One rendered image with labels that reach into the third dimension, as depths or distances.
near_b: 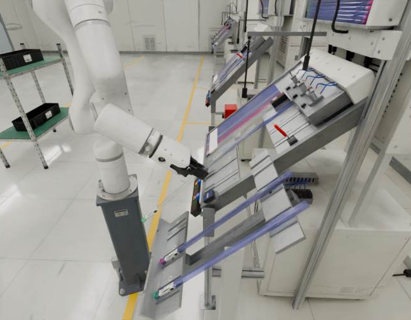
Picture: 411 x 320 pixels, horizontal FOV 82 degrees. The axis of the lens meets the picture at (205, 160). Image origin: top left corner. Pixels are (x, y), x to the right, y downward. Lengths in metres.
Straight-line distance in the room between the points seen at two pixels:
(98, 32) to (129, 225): 0.89
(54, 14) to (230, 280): 0.97
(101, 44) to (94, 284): 1.43
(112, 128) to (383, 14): 0.74
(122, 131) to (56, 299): 1.35
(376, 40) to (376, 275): 1.14
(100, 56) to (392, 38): 0.73
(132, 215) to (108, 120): 0.68
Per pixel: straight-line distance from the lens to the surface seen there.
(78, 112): 0.98
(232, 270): 0.84
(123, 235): 1.33
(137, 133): 0.64
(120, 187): 1.16
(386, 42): 0.83
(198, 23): 9.58
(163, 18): 9.73
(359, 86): 0.90
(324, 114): 0.91
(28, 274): 2.02
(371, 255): 1.44
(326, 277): 1.50
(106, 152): 1.06
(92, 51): 0.69
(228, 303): 1.01
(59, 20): 0.91
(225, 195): 0.97
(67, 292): 1.82
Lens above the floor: 1.43
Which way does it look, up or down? 32 degrees down
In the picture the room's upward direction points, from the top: straight up
